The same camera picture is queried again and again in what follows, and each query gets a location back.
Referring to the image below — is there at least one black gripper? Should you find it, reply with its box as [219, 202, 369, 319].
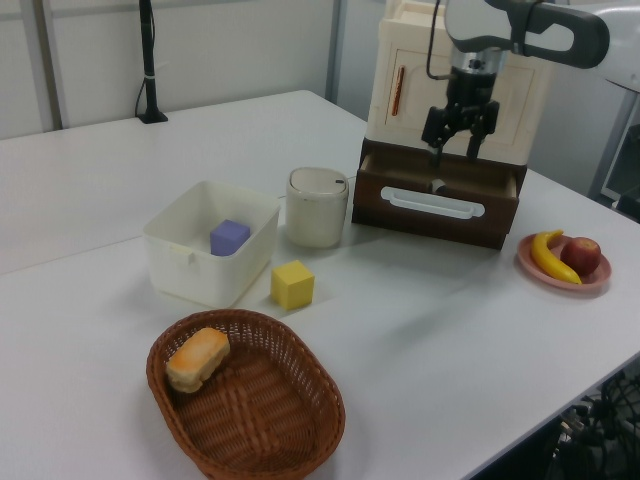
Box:
[421, 73, 501, 168]

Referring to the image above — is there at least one cream toy cabinet brown base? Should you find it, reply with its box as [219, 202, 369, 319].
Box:
[360, 0, 556, 187]

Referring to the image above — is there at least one yellow toy banana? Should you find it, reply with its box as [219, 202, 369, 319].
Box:
[530, 229, 584, 286]

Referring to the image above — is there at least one red toy apple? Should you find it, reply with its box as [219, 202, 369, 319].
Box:
[559, 236, 602, 276]

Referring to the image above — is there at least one toy bread loaf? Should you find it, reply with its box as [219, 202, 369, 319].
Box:
[165, 327, 232, 394]

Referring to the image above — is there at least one grey equipment rack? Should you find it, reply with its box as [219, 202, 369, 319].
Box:
[589, 92, 640, 224]

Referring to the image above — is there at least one white lidded trash can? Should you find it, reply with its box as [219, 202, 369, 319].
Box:
[285, 167, 350, 249]

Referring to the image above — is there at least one pink plate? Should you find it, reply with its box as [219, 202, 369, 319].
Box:
[517, 233, 613, 299]

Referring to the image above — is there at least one yellow cube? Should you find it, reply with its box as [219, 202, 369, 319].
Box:
[270, 259, 316, 308]

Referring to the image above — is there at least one purple cube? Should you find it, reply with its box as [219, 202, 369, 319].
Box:
[209, 218, 251, 257]

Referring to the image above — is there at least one white plastic bin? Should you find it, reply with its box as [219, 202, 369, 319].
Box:
[142, 180, 281, 309]

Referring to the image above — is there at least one black pole stand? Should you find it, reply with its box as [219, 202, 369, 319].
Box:
[134, 0, 169, 125]

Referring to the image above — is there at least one brown wicker basket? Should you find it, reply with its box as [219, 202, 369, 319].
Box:
[145, 308, 347, 480]

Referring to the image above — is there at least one cream cabinet door orange handle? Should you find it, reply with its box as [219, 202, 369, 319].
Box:
[387, 47, 537, 146]

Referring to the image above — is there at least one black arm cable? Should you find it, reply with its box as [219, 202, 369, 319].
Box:
[425, 0, 454, 82]

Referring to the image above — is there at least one brown drawer white handle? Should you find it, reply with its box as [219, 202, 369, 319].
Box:
[351, 152, 522, 250]

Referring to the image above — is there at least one black cable bundle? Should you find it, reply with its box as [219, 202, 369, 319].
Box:
[549, 369, 640, 480]

